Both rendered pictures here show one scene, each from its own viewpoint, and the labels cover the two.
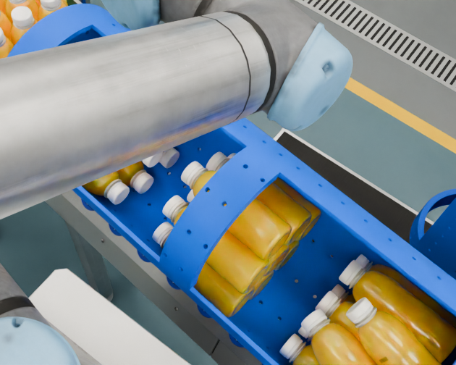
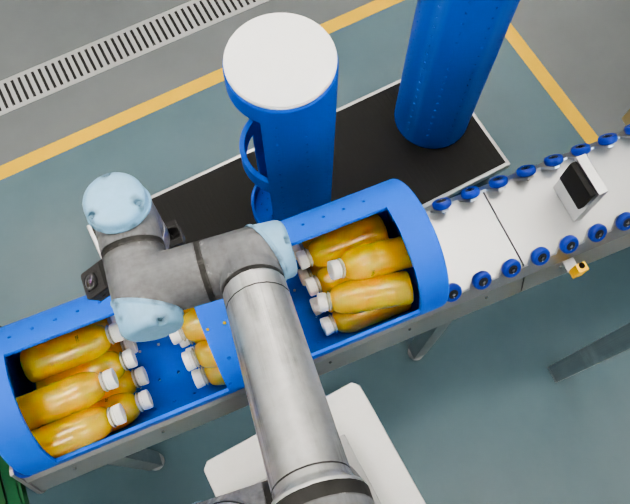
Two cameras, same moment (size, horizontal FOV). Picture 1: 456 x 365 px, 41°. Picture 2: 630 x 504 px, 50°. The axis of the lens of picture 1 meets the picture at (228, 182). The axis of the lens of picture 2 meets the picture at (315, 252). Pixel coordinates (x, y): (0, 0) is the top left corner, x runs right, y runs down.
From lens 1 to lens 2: 0.45 m
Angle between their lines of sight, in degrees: 25
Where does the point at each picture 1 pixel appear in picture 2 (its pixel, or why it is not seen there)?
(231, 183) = (212, 310)
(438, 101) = (132, 79)
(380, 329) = (355, 264)
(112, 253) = (176, 428)
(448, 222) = (274, 159)
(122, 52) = (271, 346)
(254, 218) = not seen: hidden behind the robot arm
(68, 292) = (227, 466)
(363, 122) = (115, 152)
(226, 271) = not seen: hidden behind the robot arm
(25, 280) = not seen: outside the picture
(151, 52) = (272, 332)
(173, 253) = (234, 377)
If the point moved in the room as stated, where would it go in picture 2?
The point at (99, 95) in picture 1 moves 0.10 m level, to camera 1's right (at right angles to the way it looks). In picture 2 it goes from (298, 367) to (352, 285)
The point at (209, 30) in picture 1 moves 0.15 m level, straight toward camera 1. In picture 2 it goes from (255, 294) to (381, 358)
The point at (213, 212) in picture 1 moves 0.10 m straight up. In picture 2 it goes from (226, 333) to (219, 319)
